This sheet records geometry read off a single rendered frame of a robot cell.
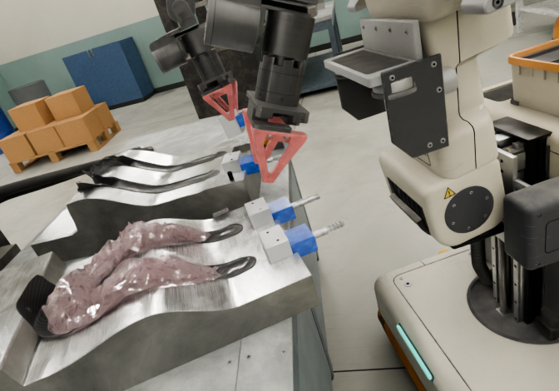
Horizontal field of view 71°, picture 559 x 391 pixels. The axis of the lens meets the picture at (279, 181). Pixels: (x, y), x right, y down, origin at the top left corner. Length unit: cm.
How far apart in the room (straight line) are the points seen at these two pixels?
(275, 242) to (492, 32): 51
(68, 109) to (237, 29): 531
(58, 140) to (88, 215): 477
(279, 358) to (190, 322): 12
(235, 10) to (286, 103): 12
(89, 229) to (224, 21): 60
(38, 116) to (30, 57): 366
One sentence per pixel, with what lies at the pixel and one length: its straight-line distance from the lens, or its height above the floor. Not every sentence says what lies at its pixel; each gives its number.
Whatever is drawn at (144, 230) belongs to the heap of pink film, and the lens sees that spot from 69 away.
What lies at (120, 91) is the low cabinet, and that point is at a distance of 794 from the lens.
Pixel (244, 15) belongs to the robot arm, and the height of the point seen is 119.
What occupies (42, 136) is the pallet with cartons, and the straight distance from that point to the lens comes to 575.
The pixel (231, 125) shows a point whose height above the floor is 96.
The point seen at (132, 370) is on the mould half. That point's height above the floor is 83.
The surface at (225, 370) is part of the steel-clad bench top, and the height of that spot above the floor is 80.
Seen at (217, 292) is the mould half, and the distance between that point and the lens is 57.
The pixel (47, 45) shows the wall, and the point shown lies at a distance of 914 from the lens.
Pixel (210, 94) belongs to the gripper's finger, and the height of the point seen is 104.
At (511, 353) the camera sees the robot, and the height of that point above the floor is 28.
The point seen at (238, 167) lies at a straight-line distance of 82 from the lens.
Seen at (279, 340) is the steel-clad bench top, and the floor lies 80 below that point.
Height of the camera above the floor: 121
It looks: 26 degrees down
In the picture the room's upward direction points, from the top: 17 degrees counter-clockwise
